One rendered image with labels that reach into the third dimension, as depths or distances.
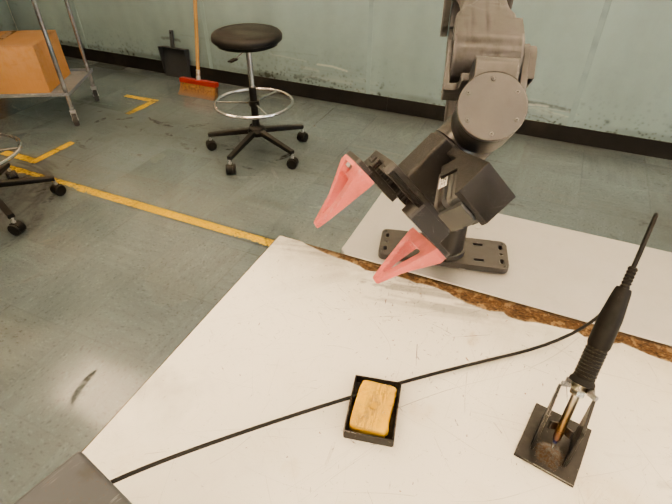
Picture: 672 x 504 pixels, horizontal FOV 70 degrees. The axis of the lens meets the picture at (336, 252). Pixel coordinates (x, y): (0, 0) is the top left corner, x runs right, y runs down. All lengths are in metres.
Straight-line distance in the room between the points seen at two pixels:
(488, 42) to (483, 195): 0.17
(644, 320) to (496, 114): 0.44
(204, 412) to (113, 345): 1.21
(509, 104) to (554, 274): 0.42
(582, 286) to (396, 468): 0.41
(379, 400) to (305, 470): 0.11
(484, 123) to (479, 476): 0.35
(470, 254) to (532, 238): 0.13
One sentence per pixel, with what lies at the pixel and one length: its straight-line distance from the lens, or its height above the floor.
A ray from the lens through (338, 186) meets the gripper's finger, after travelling 0.51.
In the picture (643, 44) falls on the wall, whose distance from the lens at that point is 3.00.
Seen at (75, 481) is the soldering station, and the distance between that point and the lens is 0.48.
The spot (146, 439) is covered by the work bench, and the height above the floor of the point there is 0.75.
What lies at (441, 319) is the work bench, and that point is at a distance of 0.68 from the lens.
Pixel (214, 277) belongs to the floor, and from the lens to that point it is 1.92.
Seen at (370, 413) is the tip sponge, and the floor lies 0.76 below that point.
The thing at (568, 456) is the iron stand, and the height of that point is 0.77.
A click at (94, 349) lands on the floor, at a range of 1.80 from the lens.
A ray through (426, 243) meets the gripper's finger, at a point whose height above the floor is 0.92.
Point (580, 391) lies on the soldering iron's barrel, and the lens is 0.56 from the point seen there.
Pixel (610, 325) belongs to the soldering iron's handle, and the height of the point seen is 0.89.
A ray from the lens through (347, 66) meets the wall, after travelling 3.30.
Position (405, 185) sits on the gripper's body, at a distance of 0.48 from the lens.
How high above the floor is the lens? 1.23
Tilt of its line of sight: 38 degrees down
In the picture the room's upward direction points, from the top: straight up
